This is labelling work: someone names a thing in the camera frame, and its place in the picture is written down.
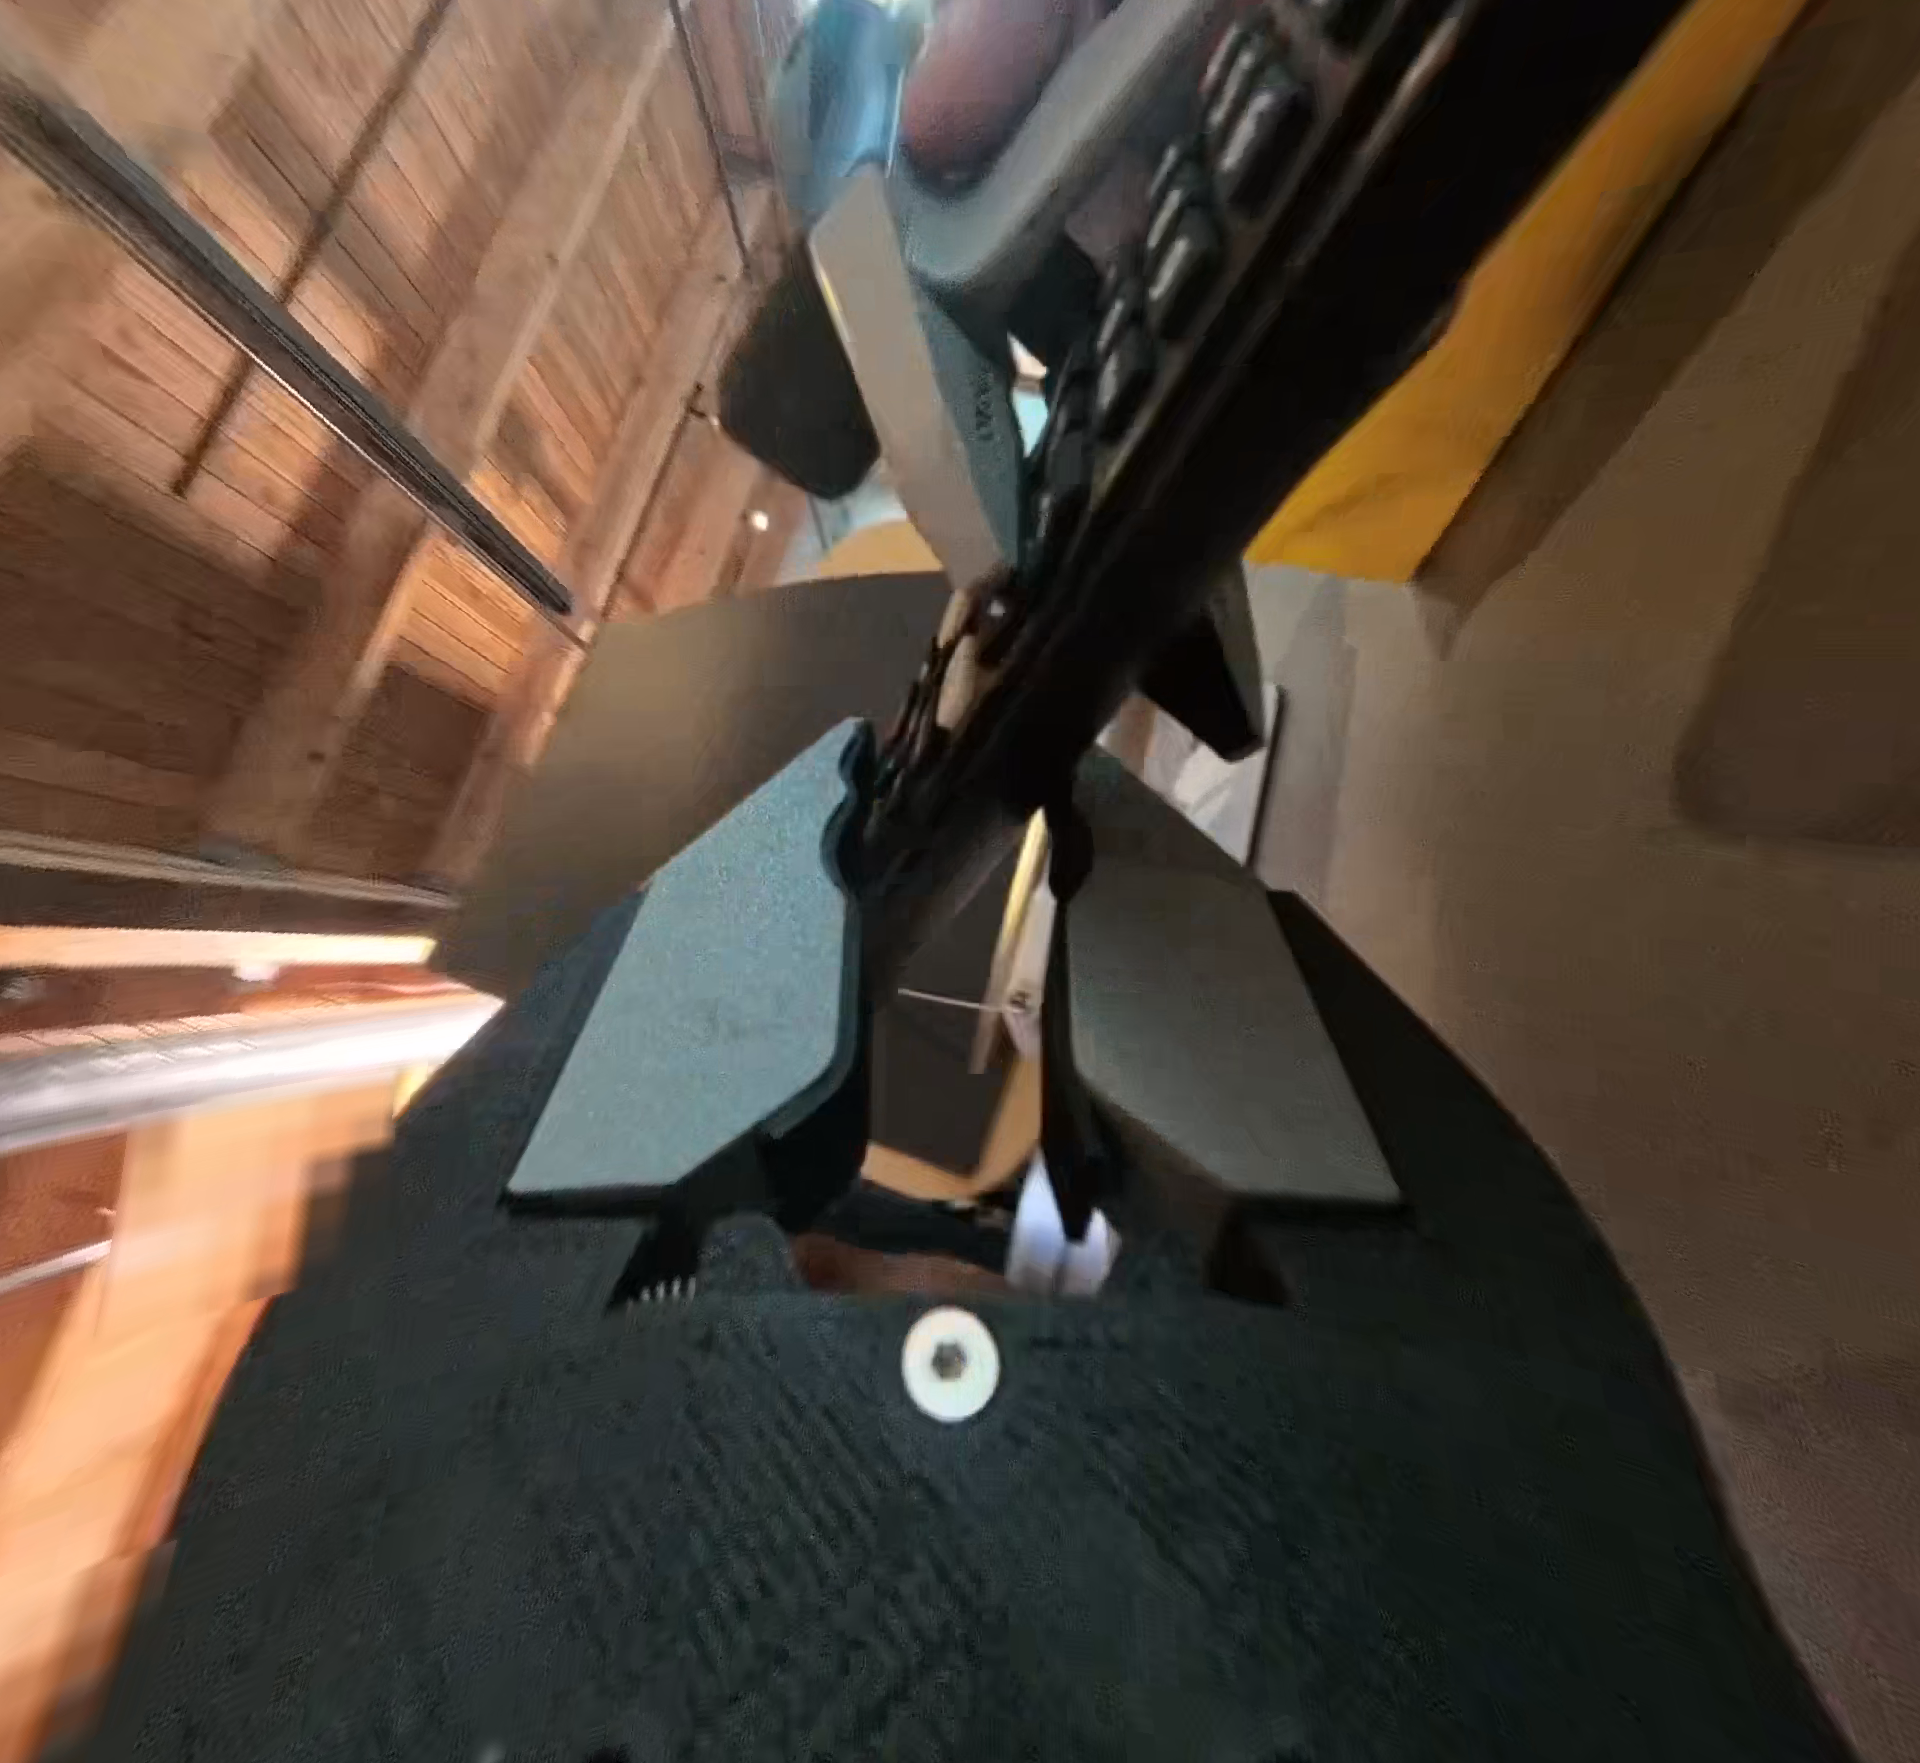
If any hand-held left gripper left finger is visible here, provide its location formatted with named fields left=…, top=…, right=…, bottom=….
left=503, top=720, right=880, bottom=1220

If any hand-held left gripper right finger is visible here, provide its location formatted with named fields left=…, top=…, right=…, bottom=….
left=1045, top=750, right=1408, bottom=1240

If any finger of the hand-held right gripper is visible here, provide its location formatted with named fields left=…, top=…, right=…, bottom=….
left=811, top=160, right=1040, bottom=595
left=1138, top=561, right=1272, bottom=766

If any black glossy object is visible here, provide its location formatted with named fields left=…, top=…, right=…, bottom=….
left=858, top=0, right=1854, bottom=1001

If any black wooden book stand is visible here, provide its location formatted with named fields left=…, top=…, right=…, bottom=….
left=432, top=524, right=1295, bottom=1202

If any yellow plastic bin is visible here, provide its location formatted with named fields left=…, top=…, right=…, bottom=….
left=1242, top=0, right=1920, bottom=583

